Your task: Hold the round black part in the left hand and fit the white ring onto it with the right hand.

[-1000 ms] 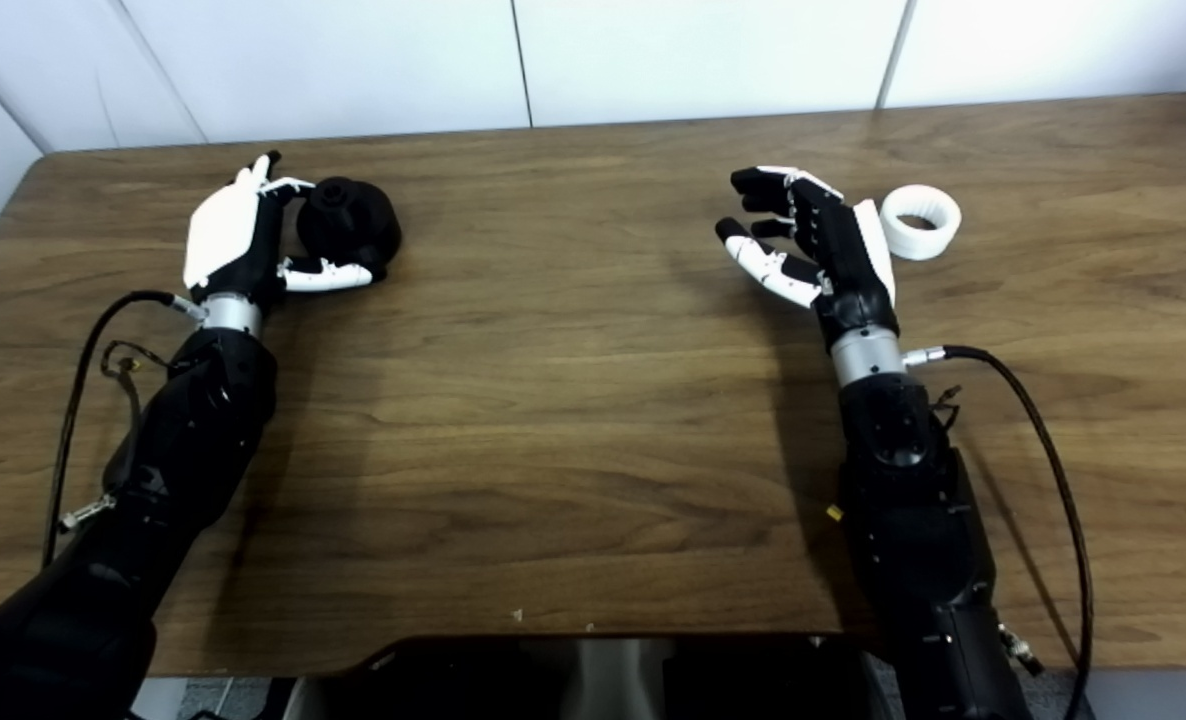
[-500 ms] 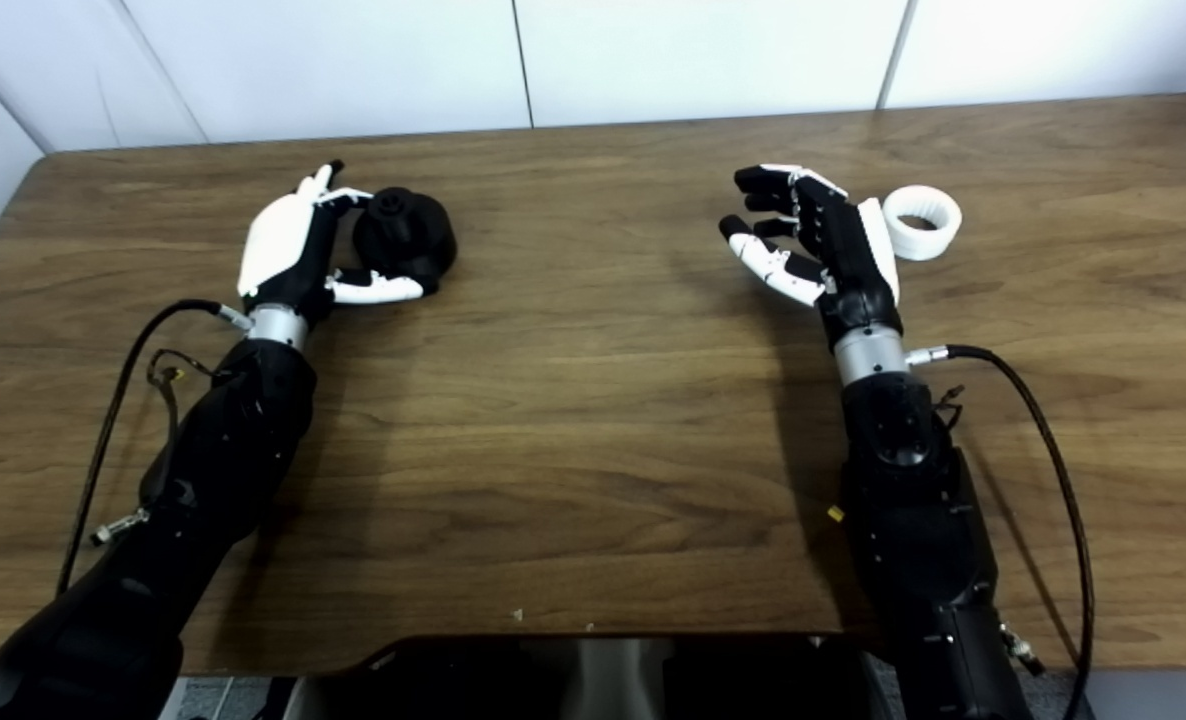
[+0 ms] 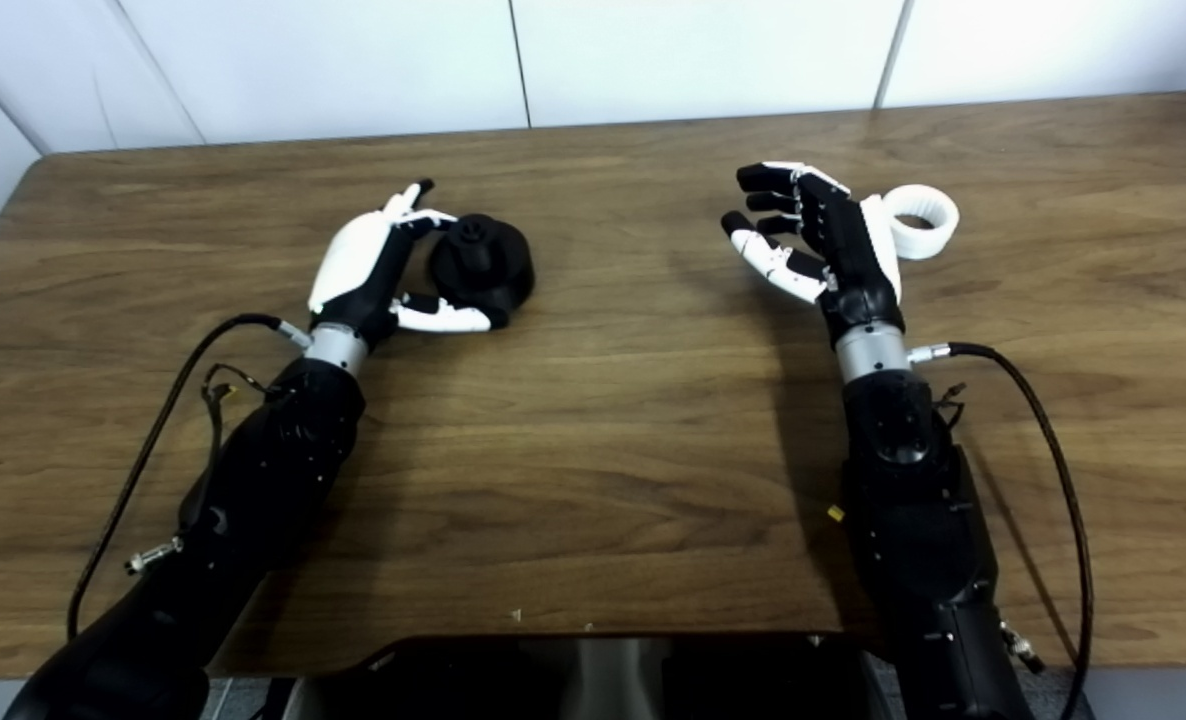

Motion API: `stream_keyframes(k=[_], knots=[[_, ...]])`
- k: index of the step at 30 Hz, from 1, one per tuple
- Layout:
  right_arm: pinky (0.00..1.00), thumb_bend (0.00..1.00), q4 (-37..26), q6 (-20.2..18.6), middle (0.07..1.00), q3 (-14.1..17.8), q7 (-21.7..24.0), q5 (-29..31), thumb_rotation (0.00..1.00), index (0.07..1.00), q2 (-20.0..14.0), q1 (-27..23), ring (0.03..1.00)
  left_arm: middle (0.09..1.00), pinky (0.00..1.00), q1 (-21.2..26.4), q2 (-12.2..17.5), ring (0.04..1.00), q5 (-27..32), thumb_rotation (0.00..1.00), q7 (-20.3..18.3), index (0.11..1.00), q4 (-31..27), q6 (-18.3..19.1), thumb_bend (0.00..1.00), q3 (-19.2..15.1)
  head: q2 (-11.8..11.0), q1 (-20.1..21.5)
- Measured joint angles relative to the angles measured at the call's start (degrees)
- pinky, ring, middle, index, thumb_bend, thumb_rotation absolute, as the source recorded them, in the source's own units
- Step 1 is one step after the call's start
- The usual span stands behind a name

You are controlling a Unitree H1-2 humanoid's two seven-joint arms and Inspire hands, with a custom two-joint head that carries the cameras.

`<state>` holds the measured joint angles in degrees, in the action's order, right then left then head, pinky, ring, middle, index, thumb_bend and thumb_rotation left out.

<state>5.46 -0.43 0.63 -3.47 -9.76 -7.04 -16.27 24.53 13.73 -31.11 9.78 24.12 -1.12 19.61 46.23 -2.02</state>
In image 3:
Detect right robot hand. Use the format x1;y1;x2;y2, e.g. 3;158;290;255
721;160;905;338

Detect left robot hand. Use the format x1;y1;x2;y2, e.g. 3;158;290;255
308;178;510;347

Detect white ring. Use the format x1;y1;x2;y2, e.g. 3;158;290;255
883;184;961;262

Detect round black part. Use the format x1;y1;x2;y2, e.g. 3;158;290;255
427;213;536;323

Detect black robot torso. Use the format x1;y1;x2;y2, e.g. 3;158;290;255
283;632;894;720

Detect left thin forearm wires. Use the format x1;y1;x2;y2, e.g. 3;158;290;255
200;362;276;471

